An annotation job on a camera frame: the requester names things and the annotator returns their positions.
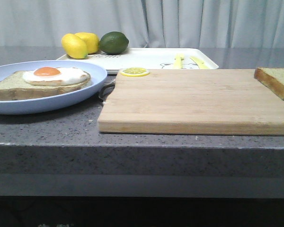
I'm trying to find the light blue plate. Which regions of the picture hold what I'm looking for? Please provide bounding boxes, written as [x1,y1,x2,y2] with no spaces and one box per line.
[0,60,107,115]

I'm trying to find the fried egg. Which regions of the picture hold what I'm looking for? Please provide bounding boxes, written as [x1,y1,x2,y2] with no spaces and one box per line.
[22,67,90,86]

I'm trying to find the bread slice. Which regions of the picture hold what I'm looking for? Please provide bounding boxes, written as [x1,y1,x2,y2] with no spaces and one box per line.
[0,71,91,101]
[254,67,284,100]

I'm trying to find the white tray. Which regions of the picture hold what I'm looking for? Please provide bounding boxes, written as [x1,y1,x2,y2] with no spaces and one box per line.
[57,48,219,74]

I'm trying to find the lemon slice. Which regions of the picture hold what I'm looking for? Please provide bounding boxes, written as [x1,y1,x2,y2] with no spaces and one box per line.
[119,67,150,77]

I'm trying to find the yellow plastic fork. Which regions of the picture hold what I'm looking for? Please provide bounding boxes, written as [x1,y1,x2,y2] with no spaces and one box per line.
[173,53,184,69]

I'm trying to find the wooden cutting board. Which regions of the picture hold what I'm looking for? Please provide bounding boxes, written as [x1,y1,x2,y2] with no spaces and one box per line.
[98,69,284,136]

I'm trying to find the yellow plastic knife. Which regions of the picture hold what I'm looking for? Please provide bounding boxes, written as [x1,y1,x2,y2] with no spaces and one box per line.
[190,56,209,69]

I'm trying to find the green lime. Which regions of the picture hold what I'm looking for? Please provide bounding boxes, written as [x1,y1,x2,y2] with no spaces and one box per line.
[99,31,129,54]

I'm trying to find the rear yellow lemon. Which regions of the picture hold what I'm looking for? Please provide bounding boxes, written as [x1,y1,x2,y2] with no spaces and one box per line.
[75,32,99,54]

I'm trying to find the yellow lemon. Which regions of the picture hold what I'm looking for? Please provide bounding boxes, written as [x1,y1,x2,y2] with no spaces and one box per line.
[61,33,88,59]
[75,32,99,54]

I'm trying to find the white curtain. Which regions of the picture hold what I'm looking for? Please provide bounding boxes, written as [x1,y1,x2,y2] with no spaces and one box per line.
[0,0,284,48]

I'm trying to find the front yellow lemon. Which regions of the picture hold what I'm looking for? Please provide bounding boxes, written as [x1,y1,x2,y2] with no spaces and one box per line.
[61,33,88,59]

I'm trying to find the metal cutting board handle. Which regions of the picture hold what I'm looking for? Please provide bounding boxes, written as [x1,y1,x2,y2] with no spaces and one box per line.
[98,80,115,105]

